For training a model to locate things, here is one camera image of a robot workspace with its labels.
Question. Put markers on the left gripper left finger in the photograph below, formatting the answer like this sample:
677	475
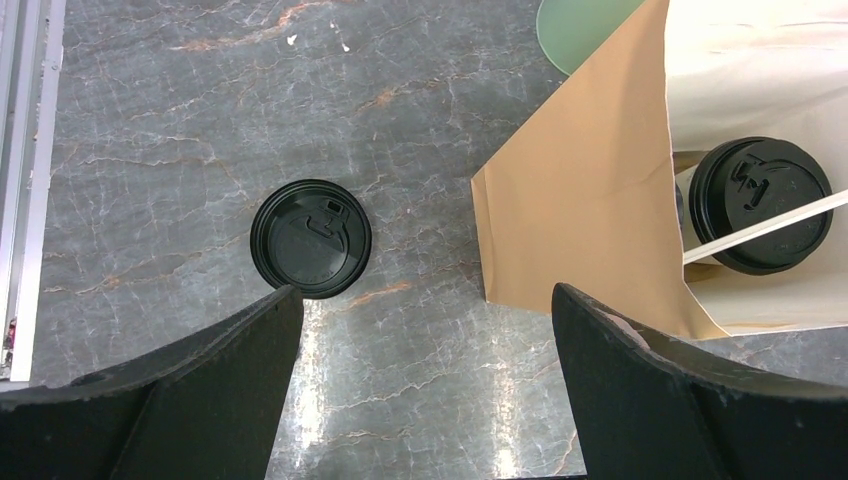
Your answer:
207	406

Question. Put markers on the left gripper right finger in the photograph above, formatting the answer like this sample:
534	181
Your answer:
647	405

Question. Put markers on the brown paper bag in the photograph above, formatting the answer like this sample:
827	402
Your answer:
584	192

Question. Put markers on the black plastic cup lid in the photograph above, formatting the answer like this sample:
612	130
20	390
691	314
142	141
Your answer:
743	182

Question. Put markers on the white paper straw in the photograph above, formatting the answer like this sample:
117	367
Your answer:
765	227

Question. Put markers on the stacked spare black lids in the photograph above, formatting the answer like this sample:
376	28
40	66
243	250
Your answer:
312	234

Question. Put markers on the green straw holder cup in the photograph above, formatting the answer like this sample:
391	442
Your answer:
569	31

